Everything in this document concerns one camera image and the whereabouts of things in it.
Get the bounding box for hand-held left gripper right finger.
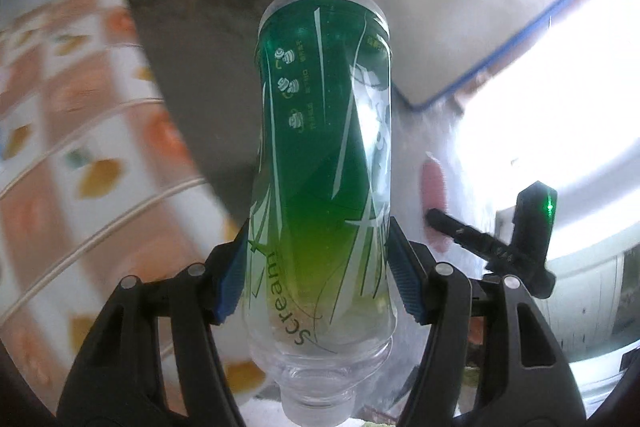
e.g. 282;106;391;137
387;216;586;427

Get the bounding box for green plastic bottle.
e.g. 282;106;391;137
240;0;398;425

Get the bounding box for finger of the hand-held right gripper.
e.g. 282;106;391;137
425;208;502;259

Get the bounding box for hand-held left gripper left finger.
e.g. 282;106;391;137
57;218;251;427

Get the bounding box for pink plastic wrapper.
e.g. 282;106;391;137
419;158;449;254

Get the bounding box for ginkgo print tablecloth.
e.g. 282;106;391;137
0;0;251;408

